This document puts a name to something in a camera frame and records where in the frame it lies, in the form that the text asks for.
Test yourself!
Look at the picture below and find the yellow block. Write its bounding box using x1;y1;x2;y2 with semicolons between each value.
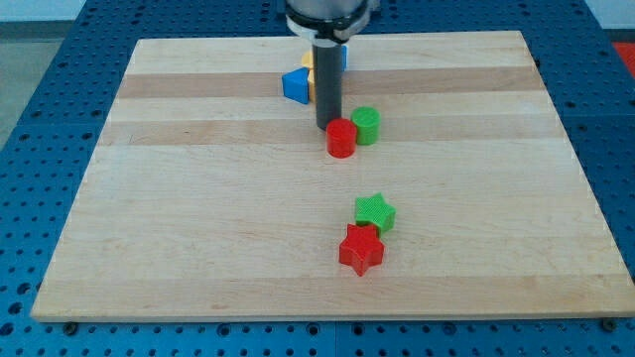
301;51;314;70
307;69;316;103

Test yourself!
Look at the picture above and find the green cylinder block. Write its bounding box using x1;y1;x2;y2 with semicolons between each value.
351;106;381;146

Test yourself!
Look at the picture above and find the red star block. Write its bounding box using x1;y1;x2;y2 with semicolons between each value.
338;224;385;277

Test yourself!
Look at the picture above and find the blue block behind rod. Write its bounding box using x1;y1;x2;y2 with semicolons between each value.
340;45;348;72

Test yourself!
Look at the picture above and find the green star block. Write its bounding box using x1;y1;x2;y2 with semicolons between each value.
354;192;397;235

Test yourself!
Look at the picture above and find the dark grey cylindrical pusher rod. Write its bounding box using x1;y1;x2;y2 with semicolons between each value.
313;45;342;131

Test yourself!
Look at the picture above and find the yellow block rear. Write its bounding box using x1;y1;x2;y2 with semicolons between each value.
301;51;314;70

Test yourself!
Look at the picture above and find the yellow block front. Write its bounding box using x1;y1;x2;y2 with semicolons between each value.
307;69;316;103

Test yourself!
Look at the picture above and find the blue triangular block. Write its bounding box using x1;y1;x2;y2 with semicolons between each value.
282;67;310;104

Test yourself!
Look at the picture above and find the light wooden board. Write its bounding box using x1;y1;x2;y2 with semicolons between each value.
31;31;634;322

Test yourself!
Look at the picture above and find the red cylinder block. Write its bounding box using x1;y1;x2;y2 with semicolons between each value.
326;118;357;159

